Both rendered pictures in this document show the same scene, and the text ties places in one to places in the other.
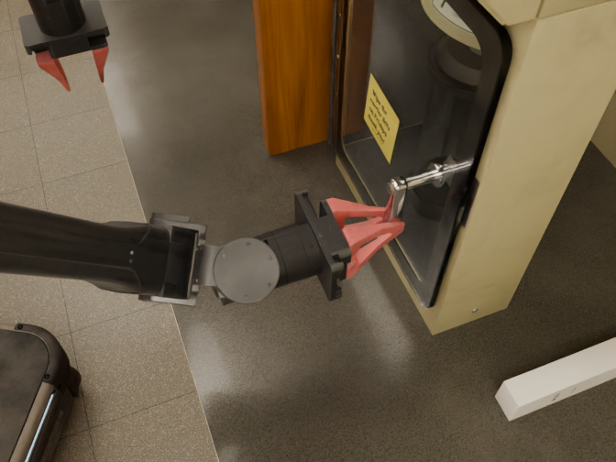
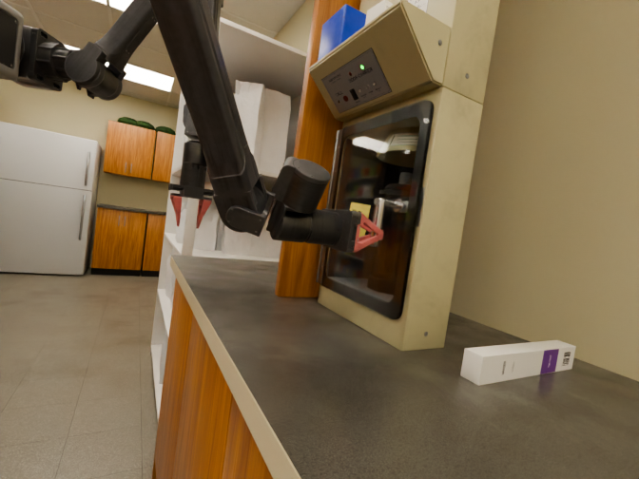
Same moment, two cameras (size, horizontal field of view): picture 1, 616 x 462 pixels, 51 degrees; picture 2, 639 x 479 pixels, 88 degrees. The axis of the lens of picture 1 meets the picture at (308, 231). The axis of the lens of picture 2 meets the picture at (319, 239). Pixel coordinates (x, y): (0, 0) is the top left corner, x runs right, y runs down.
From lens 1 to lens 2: 57 cm
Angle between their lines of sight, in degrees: 51
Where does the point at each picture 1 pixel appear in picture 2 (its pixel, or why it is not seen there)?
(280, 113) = (289, 265)
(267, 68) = not seen: hidden behind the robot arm
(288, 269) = (323, 219)
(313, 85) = (309, 254)
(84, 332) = not seen: outside the picture
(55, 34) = (188, 184)
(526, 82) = (441, 121)
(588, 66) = (463, 130)
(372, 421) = (375, 377)
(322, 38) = not seen: hidden behind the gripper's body
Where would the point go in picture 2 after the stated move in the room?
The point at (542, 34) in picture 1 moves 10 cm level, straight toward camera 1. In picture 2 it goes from (445, 95) to (451, 67)
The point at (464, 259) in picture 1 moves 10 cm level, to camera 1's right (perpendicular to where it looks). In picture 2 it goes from (419, 258) to (471, 265)
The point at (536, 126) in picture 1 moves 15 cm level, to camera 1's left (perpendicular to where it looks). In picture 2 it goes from (447, 157) to (366, 143)
